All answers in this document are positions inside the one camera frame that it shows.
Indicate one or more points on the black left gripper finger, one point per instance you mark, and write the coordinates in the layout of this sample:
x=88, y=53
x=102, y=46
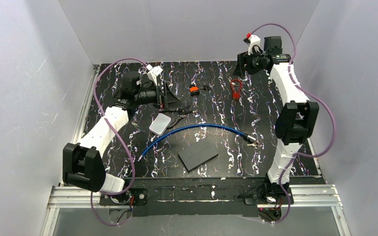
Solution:
x=169, y=101
x=166, y=92

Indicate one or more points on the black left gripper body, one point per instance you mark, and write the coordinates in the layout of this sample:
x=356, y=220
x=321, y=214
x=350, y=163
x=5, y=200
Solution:
x=162, y=96

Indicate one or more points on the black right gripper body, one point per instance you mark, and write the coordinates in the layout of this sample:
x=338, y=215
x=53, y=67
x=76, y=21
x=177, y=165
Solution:
x=243, y=64

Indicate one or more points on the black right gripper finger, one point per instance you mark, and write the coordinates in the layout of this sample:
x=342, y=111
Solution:
x=241, y=69
x=243, y=59

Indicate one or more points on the red cable lock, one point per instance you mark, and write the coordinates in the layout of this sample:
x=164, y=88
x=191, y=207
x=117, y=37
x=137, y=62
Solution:
x=236, y=86

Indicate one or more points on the orange black padlock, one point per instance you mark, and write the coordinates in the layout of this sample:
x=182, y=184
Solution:
x=194, y=90

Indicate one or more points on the black padlock keys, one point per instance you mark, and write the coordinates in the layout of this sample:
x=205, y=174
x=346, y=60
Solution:
x=206, y=87

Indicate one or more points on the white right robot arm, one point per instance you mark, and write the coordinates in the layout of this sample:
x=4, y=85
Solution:
x=296, y=120

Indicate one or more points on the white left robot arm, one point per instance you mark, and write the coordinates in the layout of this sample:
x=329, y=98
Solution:
x=82, y=161

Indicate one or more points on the black grey pliers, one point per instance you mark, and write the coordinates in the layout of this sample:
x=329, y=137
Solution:
x=181, y=111

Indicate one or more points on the white rectangular box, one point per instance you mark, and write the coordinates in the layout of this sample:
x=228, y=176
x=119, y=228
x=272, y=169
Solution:
x=160, y=124

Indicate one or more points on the black flat box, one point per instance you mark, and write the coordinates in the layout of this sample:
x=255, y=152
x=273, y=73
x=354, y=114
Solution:
x=198, y=154

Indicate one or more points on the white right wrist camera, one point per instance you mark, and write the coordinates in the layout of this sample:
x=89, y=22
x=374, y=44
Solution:
x=253, y=42

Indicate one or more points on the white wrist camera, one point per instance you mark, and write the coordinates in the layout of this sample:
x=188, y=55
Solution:
x=153, y=72
x=253, y=42

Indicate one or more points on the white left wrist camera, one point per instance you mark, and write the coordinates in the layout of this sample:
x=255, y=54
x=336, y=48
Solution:
x=153, y=72

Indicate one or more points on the aluminium frame rail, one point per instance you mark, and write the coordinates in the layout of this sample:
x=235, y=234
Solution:
x=203, y=210

